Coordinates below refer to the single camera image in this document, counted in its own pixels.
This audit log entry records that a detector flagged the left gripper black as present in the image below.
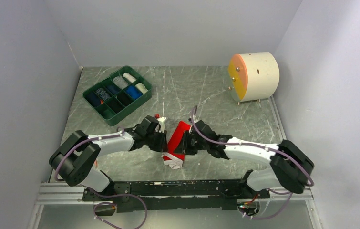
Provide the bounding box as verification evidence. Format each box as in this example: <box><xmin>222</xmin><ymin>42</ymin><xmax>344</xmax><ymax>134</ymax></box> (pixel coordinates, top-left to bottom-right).
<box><xmin>144</xmin><ymin>128</ymin><xmax>169</xmax><ymax>153</ymax></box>

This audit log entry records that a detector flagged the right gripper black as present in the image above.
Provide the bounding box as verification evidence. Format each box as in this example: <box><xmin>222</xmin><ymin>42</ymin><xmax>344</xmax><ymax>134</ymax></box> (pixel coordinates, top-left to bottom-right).
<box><xmin>174</xmin><ymin>129</ymin><xmax>209</xmax><ymax>155</ymax></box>

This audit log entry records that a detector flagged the red white underwear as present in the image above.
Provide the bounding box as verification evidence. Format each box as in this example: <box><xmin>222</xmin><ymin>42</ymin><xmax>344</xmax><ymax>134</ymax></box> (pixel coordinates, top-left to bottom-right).
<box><xmin>161</xmin><ymin>121</ymin><xmax>191</xmax><ymax>170</ymax></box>

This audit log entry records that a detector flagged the green compartment organizer tray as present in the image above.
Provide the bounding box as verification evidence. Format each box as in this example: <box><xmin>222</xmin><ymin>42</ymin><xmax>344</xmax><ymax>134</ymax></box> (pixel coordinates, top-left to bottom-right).
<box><xmin>82</xmin><ymin>65</ymin><xmax>153</xmax><ymax>126</ymax></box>

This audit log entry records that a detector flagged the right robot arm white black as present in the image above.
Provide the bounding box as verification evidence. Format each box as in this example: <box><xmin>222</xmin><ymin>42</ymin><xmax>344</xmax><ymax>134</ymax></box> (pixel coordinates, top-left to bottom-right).
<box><xmin>174</xmin><ymin>121</ymin><xmax>314</xmax><ymax>198</ymax></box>

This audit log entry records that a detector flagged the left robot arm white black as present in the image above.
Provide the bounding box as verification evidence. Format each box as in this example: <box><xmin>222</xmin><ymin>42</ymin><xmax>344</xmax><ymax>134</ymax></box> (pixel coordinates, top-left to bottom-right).
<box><xmin>49</xmin><ymin>115</ymin><xmax>167</xmax><ymax>200</ymax></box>

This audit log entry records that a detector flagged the black rolled sock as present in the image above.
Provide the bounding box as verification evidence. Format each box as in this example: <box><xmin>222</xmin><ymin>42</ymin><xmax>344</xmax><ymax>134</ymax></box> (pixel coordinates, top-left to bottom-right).
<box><xmin>116</xmin><ymin>91</ymin><xmax>134</xmax><ymax>107</ymax></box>

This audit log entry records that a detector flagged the bright blue rolled sock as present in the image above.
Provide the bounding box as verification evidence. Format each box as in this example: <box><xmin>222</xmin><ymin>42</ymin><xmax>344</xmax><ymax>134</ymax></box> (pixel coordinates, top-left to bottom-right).
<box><xmin>126</xmin><ymin>85</ymin><xmax>143</xmax><ymax>100</ymax></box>

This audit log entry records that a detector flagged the cream rolled sock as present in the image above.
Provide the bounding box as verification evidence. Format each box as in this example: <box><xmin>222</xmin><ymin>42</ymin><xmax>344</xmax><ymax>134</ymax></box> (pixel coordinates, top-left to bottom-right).
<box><xmin>135</xmin><ymin>83</ymin><xmax>148</xmax><ymax>94</ymax></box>

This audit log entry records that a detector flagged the white rolled sock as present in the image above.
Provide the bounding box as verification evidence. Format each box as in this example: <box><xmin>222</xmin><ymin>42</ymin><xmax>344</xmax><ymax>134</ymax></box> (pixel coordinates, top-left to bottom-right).
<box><xmin>123</xmin><ymin>73</ymin><xmax>137</xmax><ymax>83</ymax></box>

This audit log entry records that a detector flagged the navy blue rolled sock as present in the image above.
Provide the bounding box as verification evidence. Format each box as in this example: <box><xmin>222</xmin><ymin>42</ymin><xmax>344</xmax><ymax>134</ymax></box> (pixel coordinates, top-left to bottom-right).
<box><xmin>106</xmin><ymin>84</ymin><xmax>121</xmax><ymax>95</ymax></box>

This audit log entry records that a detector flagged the grey striped rolled sock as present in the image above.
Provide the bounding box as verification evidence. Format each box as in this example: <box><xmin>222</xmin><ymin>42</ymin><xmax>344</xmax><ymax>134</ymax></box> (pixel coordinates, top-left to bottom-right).
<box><xmin>112</xmin><ymin>76</ymin><xmax>131</xmax><ymax>90</ymax></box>

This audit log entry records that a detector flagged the dark striped rolled sock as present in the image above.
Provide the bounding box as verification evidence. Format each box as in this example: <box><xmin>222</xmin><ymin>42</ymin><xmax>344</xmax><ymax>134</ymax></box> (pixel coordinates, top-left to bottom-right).
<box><xmin>95</xmin><ymin>88</ymin><xmax>111</xmax><ymax>102</ymax></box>

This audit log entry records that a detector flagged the dark blue rolled sock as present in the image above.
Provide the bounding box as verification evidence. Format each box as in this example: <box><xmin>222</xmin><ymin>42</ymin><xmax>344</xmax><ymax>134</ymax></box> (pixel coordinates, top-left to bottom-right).
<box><xmin>86</xmin><ymin>92</ymin><xmax>103</xmax><ymax>107</ymax></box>

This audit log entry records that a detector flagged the cream round cabinet orange front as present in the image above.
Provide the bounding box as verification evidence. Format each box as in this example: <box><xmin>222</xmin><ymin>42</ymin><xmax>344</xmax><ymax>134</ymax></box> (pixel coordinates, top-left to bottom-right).
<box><xmin>228</xmin><ymin>52</ymin><xmax>280</xmax><ymax>103</ymax></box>

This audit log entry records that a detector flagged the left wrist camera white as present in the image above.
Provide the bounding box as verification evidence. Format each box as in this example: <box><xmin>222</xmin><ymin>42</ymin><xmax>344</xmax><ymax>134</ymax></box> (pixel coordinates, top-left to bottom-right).
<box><xmin>154</xmin><ymin>114</ymin><xmax>167</xmax><ymax>133</ymax></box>

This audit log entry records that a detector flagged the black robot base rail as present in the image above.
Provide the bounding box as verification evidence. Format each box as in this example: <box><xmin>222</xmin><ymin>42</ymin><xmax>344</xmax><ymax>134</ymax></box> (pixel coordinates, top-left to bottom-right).
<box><xmin>82</xmin><ymin>179</ymin><xmax>270</xmax><ymax>213</ymax></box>

